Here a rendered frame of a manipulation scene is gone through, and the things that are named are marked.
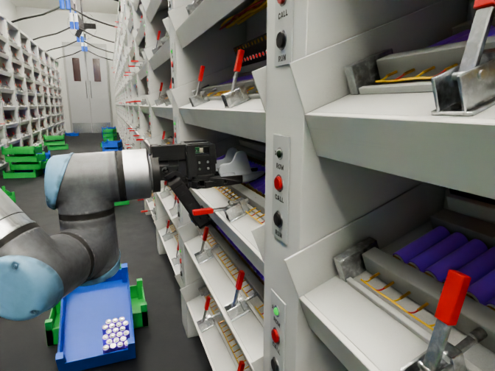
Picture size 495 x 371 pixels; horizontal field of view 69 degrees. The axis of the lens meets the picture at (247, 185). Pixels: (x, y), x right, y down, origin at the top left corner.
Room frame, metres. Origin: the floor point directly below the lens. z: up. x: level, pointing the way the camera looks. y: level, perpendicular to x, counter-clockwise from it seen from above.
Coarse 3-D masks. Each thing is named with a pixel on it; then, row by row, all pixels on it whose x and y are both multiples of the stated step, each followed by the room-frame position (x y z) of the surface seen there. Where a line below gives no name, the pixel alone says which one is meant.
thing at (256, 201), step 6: (222, 186) 0.78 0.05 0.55; (228, 186) 0.75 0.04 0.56; (234, 186) 0.71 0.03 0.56; (240, 186) 0.70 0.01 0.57; (234, 192) 0.72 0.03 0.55; (240, 192) 0.67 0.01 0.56; (246, 192) 0.66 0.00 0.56; (252, 192) 0.65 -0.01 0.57; (228, 198) 0.70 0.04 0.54; (246, 198) 0.64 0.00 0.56; (252, 198) 0.62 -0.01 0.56; (258, 198) 0.61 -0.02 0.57; (264, 198) 0.60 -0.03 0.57; (252, 204) 0.62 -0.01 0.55; (258, 204) 0.59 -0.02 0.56; (264, 204) 0.58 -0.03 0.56; (252, 210) 0.60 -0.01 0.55; (258, 210) 0.60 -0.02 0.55; (264, 210) 0.56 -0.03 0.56; (252, 216) 0.58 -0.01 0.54
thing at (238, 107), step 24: (240, 48) 0.98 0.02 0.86; (264, 48) 0.86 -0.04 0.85; (216, 72) 1.05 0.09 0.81; (240, 72) 1.04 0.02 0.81; (264, 72) 0.45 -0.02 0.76; (192, 96) 0.86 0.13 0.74; (216, 96) 0.83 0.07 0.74; (240, 96) 0.62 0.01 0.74; (264, 96) 0.45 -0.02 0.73; (192, 120) 0.90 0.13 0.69; (216, 120) 0.69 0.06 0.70; (240, 120) 0.55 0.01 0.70; (264, 120) 0.46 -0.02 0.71
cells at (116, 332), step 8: (112, 320) 0.96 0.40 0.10; (120, 320) 0.96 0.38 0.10; (104, 328) 0.93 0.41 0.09; (112, 328) 0.94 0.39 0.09; (120, 328) 0.94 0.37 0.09; (128, 328) 0.96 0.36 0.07; (104, 336) 0.91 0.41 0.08; (112, 336) 0.91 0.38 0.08; (120, 336) 0.92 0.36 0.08; (128, 336) 0.93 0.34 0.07; (104, 344) 0.91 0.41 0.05; (112, 344) 0.89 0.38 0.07; (120, 344) 0.89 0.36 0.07; (104, 352) 0.88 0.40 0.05
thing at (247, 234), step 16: (224, 144) 1.06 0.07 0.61; (256, 144) 0.91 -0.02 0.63; (192, 192) 0.90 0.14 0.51; (208, 192) 0.81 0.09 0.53; (224, 192) 0.77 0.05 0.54; (224, 224) 0.63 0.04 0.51; (240, 224) 0.59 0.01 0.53; (256, 224) 0.57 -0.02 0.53; (240, 240) 0.54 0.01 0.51; (256, 240) 0.45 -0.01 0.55; (256, 256) 0.48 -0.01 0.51
